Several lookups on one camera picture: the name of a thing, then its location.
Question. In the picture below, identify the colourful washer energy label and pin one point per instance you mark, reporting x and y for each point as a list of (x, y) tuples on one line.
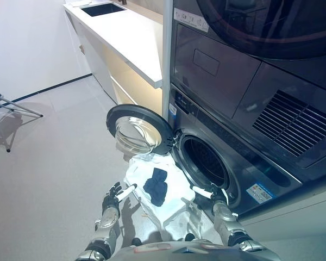
[(260, 193)]

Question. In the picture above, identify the blue washer sticker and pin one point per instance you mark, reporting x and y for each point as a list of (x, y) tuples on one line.
[(172, 110)]

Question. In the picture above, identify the white fabric laundry basket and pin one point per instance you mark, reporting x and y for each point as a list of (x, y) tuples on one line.
[(176, 195)]

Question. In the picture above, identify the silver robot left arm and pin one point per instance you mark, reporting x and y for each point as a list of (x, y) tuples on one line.
[(108, 220)]

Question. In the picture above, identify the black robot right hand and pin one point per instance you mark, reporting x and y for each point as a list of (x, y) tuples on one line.
[(217, 194)]

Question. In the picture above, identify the navy blue clothes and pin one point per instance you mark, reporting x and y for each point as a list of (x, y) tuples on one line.
[(156, 187)]

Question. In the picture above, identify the white dryer warning label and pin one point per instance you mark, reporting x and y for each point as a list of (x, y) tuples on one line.
[(191, 19)]

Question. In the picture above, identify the black recessed sink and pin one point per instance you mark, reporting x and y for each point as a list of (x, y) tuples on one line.
[(103, 9)]

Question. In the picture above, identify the folding metal drying rack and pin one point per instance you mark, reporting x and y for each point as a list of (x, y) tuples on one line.
[(13, 107)]

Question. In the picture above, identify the grey stacked dryer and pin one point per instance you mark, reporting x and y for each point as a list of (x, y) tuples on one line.
[(220, 68)]

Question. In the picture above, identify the round glass washer door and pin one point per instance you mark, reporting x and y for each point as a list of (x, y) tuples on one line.
[(137, 130)]

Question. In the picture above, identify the silver vertical pole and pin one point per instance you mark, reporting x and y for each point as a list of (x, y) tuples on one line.
[(167, 54)]

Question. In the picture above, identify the black robot left foot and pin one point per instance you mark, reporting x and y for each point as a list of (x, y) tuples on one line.
[(136, 241)]

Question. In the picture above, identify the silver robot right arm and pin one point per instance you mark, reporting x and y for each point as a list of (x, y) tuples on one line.
[(231, 220)]

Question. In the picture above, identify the grey robot torso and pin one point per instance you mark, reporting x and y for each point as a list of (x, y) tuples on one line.
[(195, 251)]

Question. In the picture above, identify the white countertop cabinet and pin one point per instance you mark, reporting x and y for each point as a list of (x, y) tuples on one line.
[(119, 35)]

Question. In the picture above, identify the grey front-load washing machine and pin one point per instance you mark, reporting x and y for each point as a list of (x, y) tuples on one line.
[(250, 168)]

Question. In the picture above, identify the black robot right foot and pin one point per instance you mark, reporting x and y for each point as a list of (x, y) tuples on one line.
[(189, 236)]

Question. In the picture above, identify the black robot foot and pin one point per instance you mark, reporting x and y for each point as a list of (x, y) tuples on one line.
[(189, 236), (136, 241)]

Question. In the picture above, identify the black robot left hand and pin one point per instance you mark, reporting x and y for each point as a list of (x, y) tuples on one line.
[(111, 199)]

